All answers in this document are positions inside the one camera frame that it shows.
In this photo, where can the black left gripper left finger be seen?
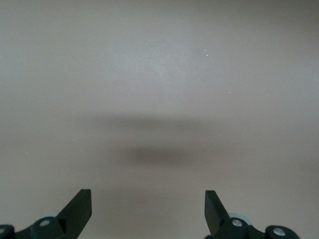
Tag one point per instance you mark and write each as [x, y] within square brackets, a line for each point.
[72, 216]

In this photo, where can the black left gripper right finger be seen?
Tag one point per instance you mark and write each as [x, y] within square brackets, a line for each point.
[219, 219]

